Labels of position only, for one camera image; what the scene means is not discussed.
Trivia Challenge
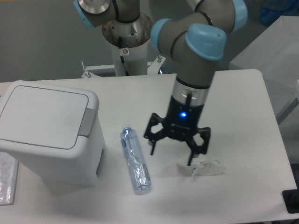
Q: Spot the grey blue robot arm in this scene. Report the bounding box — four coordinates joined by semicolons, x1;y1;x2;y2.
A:
73;0;248;158

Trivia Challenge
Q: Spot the crumpled white plastic wrapper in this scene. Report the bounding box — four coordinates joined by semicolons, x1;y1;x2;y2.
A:
177;154;226;182

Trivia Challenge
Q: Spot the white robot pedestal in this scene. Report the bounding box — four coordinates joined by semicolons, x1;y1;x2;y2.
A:
81;13;166;78

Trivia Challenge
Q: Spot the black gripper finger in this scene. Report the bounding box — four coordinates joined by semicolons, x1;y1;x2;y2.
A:
143;113;171;155
185;127;211;166

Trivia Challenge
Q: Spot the black device at edge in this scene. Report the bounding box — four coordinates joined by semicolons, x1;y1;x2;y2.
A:
282;189;299;214

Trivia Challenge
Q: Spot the laminated paper sheet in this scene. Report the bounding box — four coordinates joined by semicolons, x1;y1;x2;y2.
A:
0;152;19;206

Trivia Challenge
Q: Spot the blue bag in background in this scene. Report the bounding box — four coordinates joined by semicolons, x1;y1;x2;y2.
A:
259;8;299;27

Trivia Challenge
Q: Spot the black pedestal cable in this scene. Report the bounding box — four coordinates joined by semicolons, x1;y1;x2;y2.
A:
118;36;130;77

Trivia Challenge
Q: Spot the white covered side table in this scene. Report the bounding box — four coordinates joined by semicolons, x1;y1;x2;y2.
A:
228;15;299;168

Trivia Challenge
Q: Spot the crushed clear plastic bottle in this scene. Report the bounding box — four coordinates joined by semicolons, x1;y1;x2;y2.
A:
120;125;152;195

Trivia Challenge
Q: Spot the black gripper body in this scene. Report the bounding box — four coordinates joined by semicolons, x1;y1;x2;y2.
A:
161;95;205;141

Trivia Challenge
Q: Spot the white push-button trash can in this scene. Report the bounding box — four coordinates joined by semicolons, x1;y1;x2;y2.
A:
0;81;105;186

